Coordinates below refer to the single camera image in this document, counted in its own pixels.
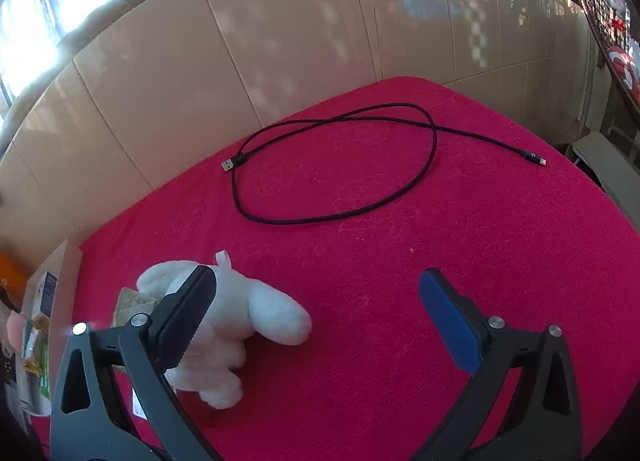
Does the white plush toy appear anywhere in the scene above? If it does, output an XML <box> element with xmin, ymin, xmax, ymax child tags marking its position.
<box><xmin>136</xmin><ymin>251</ymin><xmax>313</xmax><ymax>410</ymax></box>

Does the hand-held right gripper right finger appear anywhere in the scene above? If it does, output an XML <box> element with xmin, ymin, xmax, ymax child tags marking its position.
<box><xmin>415</xmin><ymin>268</ymin><xmax>583</xmax><ymax>461</ymax></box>

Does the pink plush toy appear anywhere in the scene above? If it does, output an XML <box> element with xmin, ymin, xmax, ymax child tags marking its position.
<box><xmin>6</xmin><ymin>313</ymin><xmax>27</xmax><ymax>354</ymax></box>

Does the black USB cable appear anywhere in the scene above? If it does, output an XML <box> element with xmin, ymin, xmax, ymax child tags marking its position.
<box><xmin>221</xmin><ymin>102</ymin><xmax>547</xmax><ymax>226</ymax></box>

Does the red white printed object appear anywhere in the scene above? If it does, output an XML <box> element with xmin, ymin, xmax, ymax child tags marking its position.
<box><xmin>606</xmin><ymin>44</ymin><xmax>640</xmax><ymax>92</ymax></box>

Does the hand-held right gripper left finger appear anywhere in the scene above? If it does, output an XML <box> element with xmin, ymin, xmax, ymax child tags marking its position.
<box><xmin>50</xmin><ymin>263</ymin><xmax>218</xmax><ymax>461</ymax></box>

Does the white cardboard box tray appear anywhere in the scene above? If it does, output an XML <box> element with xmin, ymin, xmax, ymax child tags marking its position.
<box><xmin>22</xmin><ymin>238</ymin><xmax>83</xmax><ymax>417</ymax></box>

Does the beige snack packet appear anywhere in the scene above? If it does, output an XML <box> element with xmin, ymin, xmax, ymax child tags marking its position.
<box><xmin>115</xmin><ymin>287</ymin><xmax>160</xmax><ymax>328</ymax></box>

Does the grey board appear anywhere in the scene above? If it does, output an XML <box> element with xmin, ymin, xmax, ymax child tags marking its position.
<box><xmin>570</xmin><ymin>132</ymin><xmax>640</xmax><ymax>227</ymax></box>

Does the blue white medicine box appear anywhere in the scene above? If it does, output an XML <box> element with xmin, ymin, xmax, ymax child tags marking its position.
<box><xmin>39</xmin><ymin>271</ymin><xmax>60</xmax><ymax>318</ymax></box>

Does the green snack packet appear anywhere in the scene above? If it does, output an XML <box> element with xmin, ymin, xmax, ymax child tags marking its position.
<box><xmin>22</xmin><ymin>326</ymin><xmax>51</xmax><ymax>399</ymax></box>

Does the red towel mat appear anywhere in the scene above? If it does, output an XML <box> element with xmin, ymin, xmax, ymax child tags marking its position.
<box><xmin>30</xmin><ymin>76</ymin><xmax>640</xmax><ymax>461</ymax></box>

